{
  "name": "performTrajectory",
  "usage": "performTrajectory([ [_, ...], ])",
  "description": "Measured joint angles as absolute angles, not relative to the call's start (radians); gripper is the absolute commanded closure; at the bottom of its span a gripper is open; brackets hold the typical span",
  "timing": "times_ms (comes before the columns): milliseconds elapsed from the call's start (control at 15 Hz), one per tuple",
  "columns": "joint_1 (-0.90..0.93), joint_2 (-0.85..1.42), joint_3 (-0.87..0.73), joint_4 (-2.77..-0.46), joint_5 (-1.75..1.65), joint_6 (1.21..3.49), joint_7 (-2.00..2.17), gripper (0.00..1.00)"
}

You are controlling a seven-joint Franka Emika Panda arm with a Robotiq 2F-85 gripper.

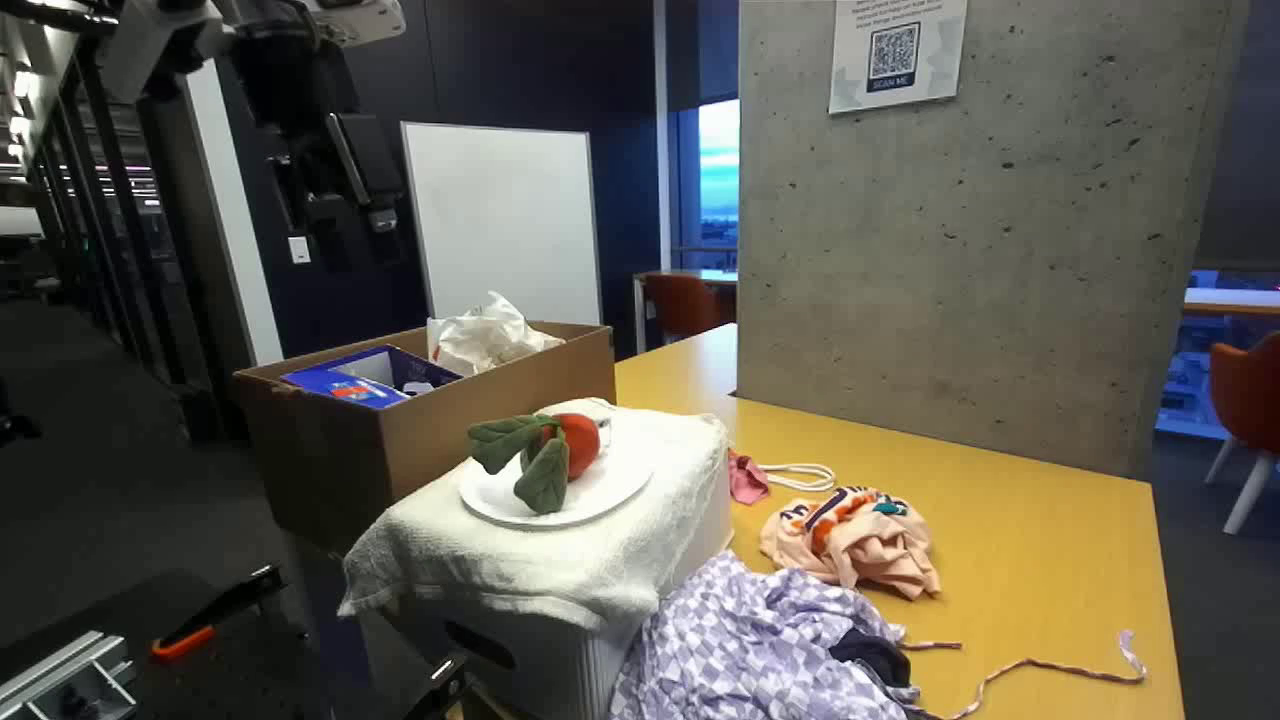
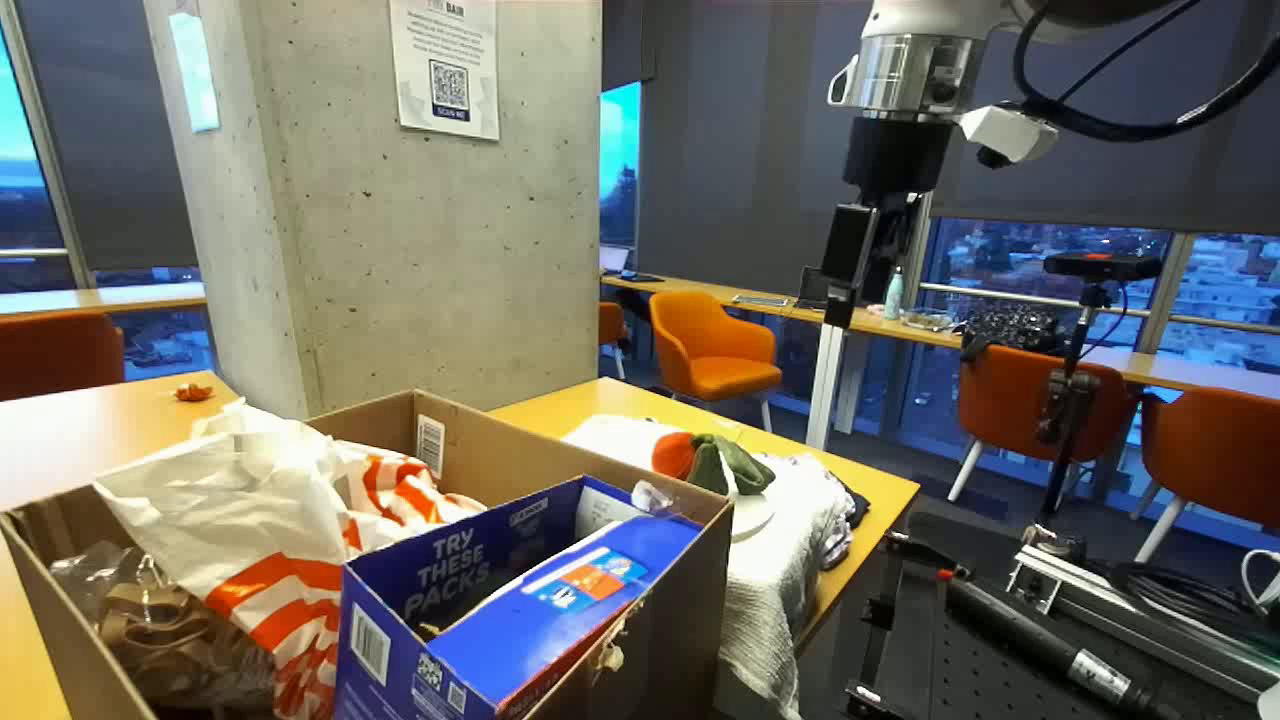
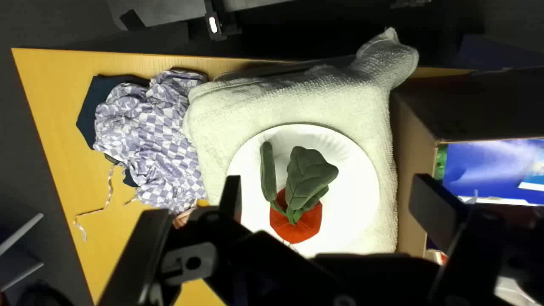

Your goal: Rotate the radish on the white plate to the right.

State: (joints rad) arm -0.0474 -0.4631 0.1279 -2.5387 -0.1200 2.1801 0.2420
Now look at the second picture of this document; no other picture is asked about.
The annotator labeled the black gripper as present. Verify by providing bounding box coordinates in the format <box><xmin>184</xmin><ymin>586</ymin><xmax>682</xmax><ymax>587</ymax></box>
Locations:
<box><xmin>815</xmin><ymin>118</ymin><xmax>958</xmax><ymax>333</ymax></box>

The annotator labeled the orange radish with green leaves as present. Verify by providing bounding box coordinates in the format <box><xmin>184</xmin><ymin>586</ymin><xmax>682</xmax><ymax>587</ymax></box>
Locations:
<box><xmin>648</xmin><ymin>428</ymin><xmax>779</xmax><ymax>499</ymax></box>

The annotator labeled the white plate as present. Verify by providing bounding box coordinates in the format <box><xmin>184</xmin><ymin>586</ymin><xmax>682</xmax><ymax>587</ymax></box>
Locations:
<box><xmin>722</xmin><ymin>484</ymin><xmax>779</xmax><ymax>544</ymax></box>

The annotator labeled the teal sanitizer bottle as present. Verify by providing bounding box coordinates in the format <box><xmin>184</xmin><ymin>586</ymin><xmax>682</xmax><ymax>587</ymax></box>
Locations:
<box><xmin>879</xmin><ymin>259</ymin><xmax>911</xmax><ymax>320</ymax></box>

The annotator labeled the long wooden window counter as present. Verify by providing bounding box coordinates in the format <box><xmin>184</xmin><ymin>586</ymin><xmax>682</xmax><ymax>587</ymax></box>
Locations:
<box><xmin>601</xmin><ymin>268</ymin><xmax>1280</xmax><ymax>455</ymax></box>

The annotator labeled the orange armchair with metal legs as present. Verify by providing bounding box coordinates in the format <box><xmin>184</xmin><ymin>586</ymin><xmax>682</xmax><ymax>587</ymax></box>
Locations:
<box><xmin>645</xmin><ymin>288</ymin><xmax>786</xmax><ymax>437</ymax></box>

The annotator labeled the black equipment on counter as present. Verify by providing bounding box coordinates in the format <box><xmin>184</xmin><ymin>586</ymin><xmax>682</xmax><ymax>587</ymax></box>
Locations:
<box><xmin>955</xmin><ymin>300</ymin><xmax>1086</xmax><ymax>362</ymax></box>

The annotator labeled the orange chair with white legs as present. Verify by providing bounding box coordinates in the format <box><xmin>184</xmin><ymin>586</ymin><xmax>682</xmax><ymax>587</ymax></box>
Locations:
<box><xmin>943</xmin><ymin>340</ymin><xmax>1145</xmax><ymax>509</ymax></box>
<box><xmin>1133</xmin><ymin>383</ymin><xmax>1280</xmax><ymax>570</ymax></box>

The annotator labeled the orange chair partly hidden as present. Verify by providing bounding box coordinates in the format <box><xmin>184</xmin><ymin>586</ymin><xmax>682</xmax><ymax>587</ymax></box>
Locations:
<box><xmin>594</xmin><ymin>298</ymin><xmax>630</xmax><ymax>383</ymax></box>

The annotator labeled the white cloth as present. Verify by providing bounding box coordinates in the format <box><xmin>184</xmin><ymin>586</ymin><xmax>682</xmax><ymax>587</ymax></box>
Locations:
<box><xmin>563</xmin><ymin>410</ymin><xmax>869</xmax><ymax>720</ymax></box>

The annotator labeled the black perforated mounting board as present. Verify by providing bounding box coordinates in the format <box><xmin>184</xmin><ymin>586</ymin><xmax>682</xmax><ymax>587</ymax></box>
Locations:
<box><xmin>842</xmin><ymin>493</ymin><xmax>1280</xmax><ymax>720</ymax></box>

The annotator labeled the black cylinder with silver end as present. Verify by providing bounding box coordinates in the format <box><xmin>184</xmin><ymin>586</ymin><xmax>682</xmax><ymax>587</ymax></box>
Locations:
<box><xmin>941</xmin><ymin>570</ymin><xmax>1158</xmax><ymax>720</ymax></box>

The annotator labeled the brown cardboard box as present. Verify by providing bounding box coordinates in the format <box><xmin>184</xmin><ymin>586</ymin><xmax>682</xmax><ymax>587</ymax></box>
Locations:
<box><xmin>0</xmin><ymin>383</ymin><xmax>740</xmax><ymax>720</ymax></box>

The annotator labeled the blue carton box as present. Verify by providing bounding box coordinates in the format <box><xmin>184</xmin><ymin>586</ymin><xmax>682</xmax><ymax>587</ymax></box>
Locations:
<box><xmin>331</xmin><ymin>474</ymin><xmax>706</xmax><ymax>720</ymax></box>

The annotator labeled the white poster with QR code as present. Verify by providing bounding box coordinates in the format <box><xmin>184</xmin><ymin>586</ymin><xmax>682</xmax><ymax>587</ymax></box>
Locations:
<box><xmin>382</xmin><ymin>0</ymin><xmax>507</xmax><ymax>148</ymax></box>

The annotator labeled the white and orange plastic bag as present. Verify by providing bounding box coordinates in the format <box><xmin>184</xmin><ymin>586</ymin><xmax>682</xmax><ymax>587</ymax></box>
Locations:
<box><xmin>92</xmin><ymin>398</ymin><xmax>487</xmax><ymax>720</ymax></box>

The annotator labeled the crumpled brown clear bag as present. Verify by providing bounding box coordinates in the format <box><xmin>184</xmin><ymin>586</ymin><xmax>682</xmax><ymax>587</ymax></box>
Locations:
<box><xmin>45</xmin><ymin>538</ymin><xmax>279</xmax><ymax>720</ymax></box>

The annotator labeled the orange upholstered chair back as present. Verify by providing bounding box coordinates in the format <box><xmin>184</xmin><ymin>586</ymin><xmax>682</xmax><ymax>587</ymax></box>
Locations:
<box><xmin>0</xmin><ymin>313</ymin><xmax>129</xmax><ymax>406</ymax></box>

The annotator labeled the black camera tripod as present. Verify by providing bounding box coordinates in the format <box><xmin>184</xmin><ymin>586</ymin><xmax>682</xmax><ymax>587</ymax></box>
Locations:
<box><xmin>1032</xmin><ymin>275</ymin><xmax>1112</xmax><ymax>528</ymax></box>

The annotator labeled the black camera on tripod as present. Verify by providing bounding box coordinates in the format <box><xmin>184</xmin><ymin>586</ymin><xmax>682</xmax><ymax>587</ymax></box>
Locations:
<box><xmin>1039</xmin><ymin>248</ymin><xmax>1169</xmax><ymax>288</ymax></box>

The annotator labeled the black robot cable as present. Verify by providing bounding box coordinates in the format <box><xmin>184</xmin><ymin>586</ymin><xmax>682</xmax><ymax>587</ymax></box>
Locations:
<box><xmin>1006</xmin><ymin>0</ymin><xmax>1280</xmax><ymax>148</ymax></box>

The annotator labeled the silver aluminium rail bracket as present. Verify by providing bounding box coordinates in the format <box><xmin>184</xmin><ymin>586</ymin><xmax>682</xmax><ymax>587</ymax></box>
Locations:
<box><xmin>1002</xmin><ymin>520</ymin><xmax>1280</xmax><ymax>710</ymax></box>

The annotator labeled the white cable loop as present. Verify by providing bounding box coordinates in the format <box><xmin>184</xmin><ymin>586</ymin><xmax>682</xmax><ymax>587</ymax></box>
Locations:
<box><xmin>1234</xmin><ymin>542</ymin><xmax>1280</xmax><ymax>621</ymax></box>

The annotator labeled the small white wall sign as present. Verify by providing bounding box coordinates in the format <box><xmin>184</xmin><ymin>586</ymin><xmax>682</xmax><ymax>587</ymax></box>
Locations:
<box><xmin>163</xmin><ymin>4</ymin><xmax>225</xmax><ymax>138</ymax></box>

